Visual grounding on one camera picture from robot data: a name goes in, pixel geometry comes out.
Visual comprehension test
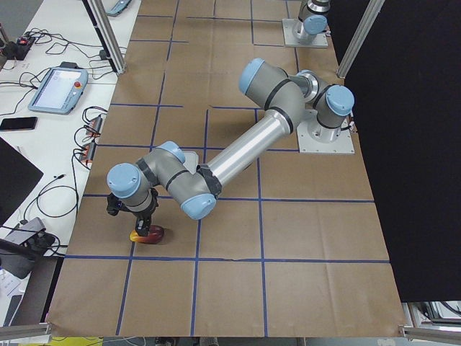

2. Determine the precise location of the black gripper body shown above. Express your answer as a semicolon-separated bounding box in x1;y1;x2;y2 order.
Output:
135;189;158;226

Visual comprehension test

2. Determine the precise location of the red yellow mango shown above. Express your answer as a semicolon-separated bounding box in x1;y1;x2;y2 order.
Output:
130;225;165;244

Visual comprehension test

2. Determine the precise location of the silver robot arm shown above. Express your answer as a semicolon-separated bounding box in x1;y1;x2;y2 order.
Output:
107;58;355;241
295;0;331;40

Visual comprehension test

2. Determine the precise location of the blue teach pendant tablet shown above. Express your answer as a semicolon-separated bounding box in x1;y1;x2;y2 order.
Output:
27;67;89;115

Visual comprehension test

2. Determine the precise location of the black smartphone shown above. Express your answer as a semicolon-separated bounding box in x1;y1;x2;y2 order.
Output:
0;117;37;131

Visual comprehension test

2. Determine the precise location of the black curtain panel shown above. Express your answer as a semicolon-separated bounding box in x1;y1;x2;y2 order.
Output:
345;1;460;301

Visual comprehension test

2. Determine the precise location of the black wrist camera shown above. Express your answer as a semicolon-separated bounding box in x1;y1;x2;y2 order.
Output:
106;193;129;216

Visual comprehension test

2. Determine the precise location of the aluminium frame post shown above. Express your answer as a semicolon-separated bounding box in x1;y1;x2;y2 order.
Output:
82;0;127;76

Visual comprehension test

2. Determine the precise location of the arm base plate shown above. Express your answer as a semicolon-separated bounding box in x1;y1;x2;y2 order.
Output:
296;110;355;155
282;19;328;48

